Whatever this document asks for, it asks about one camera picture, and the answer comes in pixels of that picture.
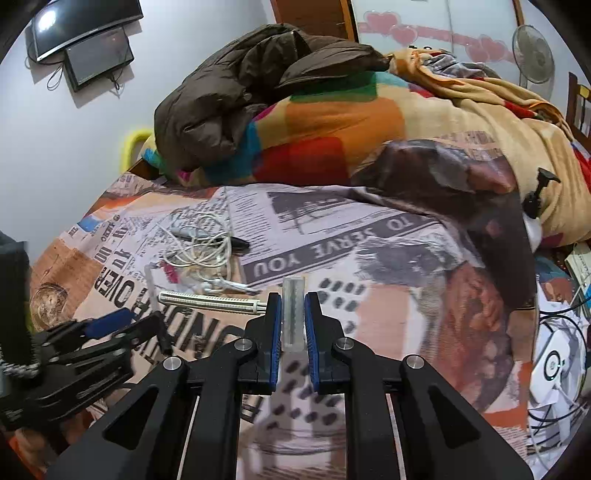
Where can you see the brown padded jacket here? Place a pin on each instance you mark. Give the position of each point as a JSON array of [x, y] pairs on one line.
[[221, 101]]

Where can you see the black flat television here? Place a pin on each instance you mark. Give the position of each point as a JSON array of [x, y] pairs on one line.
[[87, 25]]

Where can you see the yellow foam tube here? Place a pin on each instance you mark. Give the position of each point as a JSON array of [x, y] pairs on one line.
[[131, 143]]

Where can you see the wooden bed headboard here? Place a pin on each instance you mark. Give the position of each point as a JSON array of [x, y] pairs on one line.
[[579, 110]]

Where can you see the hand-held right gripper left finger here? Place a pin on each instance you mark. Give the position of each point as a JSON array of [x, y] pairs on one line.
[[275, 341]]

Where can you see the beige patterned blanket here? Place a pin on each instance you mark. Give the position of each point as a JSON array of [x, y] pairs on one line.
[[508, 129]]

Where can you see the newspaper print bedspread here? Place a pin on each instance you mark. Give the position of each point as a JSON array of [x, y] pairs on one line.
[[415, 286]]

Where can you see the white ribbed strip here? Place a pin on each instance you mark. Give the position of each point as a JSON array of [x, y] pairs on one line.
[[207, 302]]

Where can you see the white power strip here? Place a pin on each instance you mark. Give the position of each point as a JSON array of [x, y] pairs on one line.
[[579, 263]]

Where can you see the small pink item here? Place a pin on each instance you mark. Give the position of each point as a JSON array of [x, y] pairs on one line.
[[170, 272]]

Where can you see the colourful checked blanket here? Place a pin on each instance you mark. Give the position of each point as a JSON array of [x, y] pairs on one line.
[[332, 124]]

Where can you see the white sliding wardrobe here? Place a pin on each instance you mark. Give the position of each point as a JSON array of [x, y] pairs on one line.
[[434, 18]]

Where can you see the brown wooden door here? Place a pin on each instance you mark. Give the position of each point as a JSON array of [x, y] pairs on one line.
[[314, 14]]

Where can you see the white standing fan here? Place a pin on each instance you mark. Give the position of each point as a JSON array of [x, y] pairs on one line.
[[533, 53]]

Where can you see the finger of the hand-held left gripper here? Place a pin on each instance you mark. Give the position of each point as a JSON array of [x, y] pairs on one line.
[[115, 355], [108, 321]]

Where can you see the small black monitor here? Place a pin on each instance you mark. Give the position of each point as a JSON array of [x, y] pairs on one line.
[[99, 57]]

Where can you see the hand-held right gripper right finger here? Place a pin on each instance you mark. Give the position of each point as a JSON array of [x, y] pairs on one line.
[[313, 341]]

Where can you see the white round device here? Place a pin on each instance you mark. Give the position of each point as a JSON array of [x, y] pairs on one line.
[[551, 360]]

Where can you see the group of pink heart stickers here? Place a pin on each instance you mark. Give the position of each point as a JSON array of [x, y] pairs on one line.
[[406, 33]]

